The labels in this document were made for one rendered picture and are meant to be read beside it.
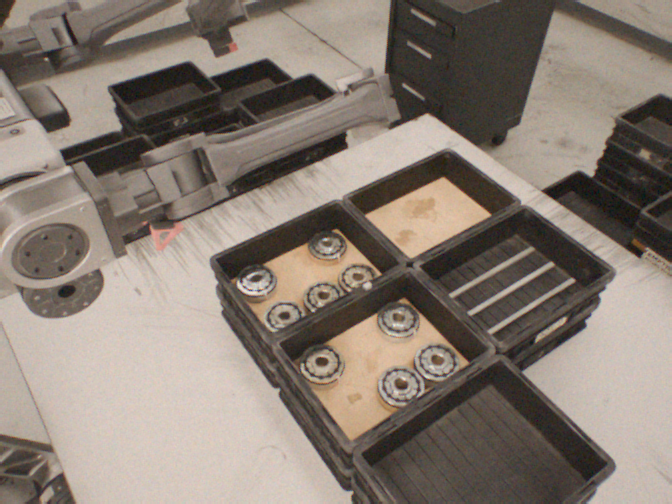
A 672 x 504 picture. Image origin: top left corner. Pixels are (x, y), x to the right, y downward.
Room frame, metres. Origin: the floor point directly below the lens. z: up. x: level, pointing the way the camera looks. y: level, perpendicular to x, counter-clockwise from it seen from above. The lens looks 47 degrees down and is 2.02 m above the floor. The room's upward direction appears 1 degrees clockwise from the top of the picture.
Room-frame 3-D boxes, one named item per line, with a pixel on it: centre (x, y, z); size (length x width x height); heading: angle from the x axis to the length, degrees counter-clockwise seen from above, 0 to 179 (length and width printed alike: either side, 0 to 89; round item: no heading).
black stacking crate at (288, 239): (0.98, 0.05, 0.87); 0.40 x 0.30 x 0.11; 125
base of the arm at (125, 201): (0.62, 0.29, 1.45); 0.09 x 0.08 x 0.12; 36
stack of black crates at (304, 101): (2.20, 0.16, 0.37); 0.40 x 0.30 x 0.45; 126
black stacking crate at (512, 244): (0.97, -0.45, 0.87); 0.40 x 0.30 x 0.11; 125
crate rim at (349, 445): (0.74, -0.12, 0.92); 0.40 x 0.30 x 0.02; 125
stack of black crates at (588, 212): (1.78, -1.06, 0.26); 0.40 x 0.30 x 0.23; 36
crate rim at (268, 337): (0.98, 0.05, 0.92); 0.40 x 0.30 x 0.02; 125
